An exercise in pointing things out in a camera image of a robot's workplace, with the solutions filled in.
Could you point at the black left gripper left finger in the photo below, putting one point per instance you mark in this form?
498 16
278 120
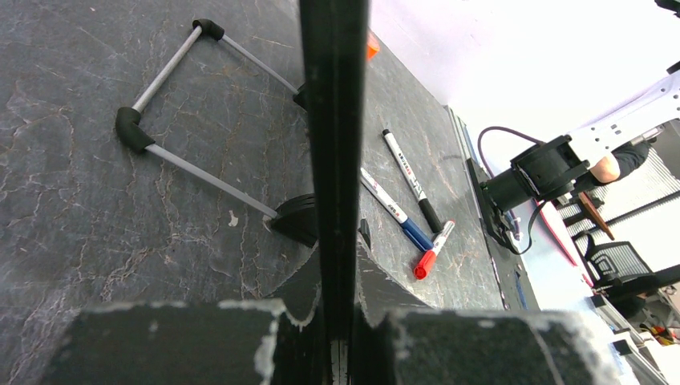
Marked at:
175 340

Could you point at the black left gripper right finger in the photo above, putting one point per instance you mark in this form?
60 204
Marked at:
398 339

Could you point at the white whiteboard black frame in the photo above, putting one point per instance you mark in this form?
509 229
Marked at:
321 349

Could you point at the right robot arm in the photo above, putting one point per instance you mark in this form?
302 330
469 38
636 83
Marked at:
547 171

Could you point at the red capped whiteboard marker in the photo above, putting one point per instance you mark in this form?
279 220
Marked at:
427 261

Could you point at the blue capped whiteboard marker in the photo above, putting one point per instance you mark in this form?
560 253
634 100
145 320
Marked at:
414 233

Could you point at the black capped whiteboard marker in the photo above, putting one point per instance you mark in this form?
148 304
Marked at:
435 224

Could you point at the orange plastic piece right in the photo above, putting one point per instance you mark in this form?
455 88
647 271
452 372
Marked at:
373 46

